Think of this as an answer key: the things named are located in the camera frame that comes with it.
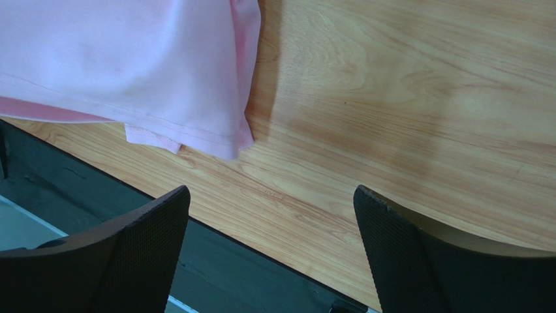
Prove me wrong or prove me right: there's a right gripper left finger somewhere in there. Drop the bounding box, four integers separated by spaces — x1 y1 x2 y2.
1 186 191 312

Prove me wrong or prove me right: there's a pink t shirt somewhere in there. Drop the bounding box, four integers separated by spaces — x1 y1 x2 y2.
1 1 261 160

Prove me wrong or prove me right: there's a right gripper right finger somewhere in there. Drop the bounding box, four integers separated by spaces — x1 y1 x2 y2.
353 185 555 312

